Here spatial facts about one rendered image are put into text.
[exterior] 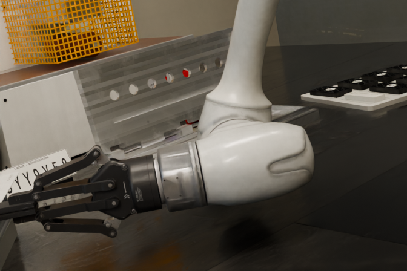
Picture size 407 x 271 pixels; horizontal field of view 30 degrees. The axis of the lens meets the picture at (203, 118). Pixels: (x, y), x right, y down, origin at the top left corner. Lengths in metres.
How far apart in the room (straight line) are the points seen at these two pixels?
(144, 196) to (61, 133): 0.68
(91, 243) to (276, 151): 0.33
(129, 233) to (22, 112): 0.53
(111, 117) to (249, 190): 0.58
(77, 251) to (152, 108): 0.52
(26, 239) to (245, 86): 0.43
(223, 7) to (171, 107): 2.57
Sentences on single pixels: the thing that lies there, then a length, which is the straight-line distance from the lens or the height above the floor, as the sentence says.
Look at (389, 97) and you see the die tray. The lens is 1.73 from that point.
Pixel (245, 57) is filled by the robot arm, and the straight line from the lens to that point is 1.13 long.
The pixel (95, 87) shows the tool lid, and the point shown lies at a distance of 1.51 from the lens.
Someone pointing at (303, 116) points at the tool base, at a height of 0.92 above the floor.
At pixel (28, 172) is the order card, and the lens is 1.49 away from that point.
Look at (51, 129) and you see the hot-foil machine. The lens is 1.65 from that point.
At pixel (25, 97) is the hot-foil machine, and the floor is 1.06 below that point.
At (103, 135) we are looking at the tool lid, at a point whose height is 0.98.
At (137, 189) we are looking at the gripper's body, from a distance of 1.00.
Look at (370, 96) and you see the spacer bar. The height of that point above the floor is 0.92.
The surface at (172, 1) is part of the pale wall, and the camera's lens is 3.91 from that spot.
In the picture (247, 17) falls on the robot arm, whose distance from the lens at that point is 1.09.
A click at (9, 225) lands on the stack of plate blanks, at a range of 1.24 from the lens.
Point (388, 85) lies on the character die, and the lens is 1.79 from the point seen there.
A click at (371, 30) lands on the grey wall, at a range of 4.04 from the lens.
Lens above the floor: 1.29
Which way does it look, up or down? 12 degrees down
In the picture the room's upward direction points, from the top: 10 degrees counter-clockwise
